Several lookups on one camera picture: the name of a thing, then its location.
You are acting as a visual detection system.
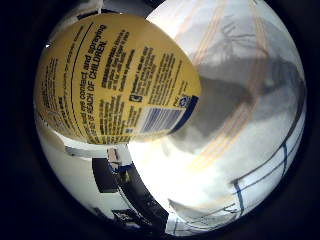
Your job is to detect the black equipment cart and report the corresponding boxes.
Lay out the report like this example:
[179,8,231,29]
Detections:
[91,157,170,234]

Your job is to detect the yellow label spray bottle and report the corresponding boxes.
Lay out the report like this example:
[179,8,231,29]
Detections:
[33,12,203,146]

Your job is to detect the white checked cloth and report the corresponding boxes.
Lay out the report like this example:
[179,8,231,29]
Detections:
[165,109,307,236]

